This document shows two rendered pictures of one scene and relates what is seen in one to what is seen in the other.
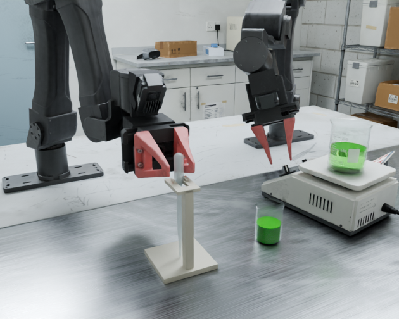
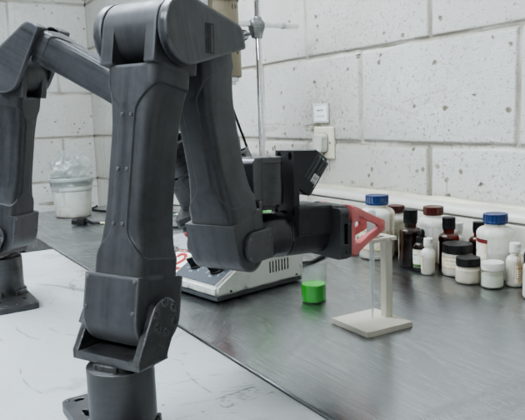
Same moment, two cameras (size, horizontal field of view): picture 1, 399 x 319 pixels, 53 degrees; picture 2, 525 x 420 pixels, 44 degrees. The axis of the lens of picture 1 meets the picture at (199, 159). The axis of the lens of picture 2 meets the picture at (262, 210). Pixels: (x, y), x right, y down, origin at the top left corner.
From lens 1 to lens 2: 114 cm
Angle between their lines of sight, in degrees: 91
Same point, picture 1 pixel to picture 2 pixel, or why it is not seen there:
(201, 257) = (367, 312)
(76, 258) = (397, 365)
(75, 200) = (235, 397)
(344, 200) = not seen: hidden behind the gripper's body
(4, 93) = not seen: outside the picture
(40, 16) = (182, 84)
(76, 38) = (227, 120)
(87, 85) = (242, 187)
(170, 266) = (391, 321)
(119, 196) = (218, 368)
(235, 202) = (236, 312)
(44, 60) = (168, 166)
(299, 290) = not seen: hidden behind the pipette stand
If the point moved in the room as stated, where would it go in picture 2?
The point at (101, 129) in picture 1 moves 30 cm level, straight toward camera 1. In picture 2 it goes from (268, 242) to (487, 220)
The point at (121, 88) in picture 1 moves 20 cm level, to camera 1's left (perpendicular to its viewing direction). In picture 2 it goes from (277, 177) to (298, 197)
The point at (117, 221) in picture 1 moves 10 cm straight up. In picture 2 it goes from (298, 359) to (297, 280)
